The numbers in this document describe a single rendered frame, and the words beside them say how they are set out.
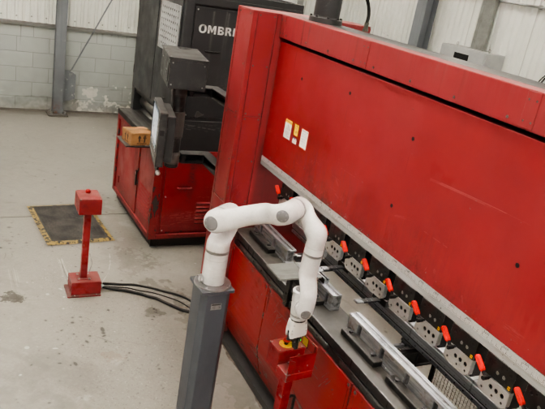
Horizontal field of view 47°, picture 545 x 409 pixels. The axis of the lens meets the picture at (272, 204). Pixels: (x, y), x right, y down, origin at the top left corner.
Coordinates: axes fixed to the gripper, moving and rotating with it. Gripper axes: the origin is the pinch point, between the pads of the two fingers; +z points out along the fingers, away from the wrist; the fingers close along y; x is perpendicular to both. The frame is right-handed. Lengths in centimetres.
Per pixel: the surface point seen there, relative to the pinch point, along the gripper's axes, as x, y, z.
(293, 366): 4.7, 2.9, 9.0
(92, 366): -121, 68, 79
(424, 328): 52, -29, -35
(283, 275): -40.2, -15.8, -14.2
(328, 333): -0.1, -20.3, -1.2
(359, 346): 17.9, -25.9, -3.7
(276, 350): -7.7, 5.5, 7.1
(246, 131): -129, -35, -68
